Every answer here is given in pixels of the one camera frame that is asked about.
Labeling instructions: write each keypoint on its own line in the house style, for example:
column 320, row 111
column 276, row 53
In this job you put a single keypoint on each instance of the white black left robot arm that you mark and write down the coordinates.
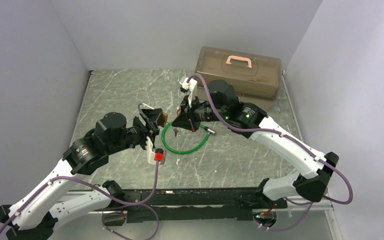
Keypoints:
column 37, row 215

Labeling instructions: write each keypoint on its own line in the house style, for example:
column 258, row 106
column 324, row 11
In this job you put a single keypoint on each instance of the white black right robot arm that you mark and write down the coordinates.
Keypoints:
column 312, row 176

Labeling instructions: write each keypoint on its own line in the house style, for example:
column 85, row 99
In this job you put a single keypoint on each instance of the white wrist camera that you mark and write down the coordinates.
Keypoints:
column 189, row 86
column 153, row 154

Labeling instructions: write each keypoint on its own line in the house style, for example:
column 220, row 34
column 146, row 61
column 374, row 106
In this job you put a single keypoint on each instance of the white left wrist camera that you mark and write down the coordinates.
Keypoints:
column 153, row 154

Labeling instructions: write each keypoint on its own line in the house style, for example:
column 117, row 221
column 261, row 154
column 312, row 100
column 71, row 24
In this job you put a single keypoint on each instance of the beige plastic toolbox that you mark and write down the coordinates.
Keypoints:
column 255, row 78

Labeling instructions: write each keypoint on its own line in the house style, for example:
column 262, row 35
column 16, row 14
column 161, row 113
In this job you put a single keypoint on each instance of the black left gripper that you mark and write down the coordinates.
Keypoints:
column 150, row 117

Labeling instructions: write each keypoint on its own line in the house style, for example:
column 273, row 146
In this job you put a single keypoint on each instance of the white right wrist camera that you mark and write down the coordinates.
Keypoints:
column 189, row 86

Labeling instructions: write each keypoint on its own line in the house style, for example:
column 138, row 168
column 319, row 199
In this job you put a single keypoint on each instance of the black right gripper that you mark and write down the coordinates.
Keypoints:
column 186, row 121

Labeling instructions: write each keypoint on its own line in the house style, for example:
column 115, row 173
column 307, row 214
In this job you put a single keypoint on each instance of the brass padlock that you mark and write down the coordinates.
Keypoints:
column 153, row 115

